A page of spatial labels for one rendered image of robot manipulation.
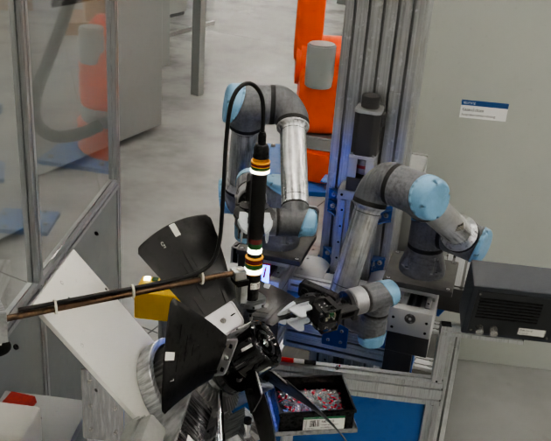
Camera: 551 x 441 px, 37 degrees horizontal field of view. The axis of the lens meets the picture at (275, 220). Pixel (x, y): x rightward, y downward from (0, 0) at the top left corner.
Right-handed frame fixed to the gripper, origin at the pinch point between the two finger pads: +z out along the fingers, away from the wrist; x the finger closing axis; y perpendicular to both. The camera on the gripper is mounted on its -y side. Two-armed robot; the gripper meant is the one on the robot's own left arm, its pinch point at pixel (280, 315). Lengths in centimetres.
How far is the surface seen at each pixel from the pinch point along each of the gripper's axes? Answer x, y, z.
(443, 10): -39, -112, -139
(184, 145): 161, -397, -166
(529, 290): -7, 23, -64
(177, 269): -18.0, -4.2, 28.1
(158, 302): 17.3, -37.1, 16.9
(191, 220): -24.8, -13.0, 20.7
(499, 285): -7, 18, -58
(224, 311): -9.4, 4.0, 19.1
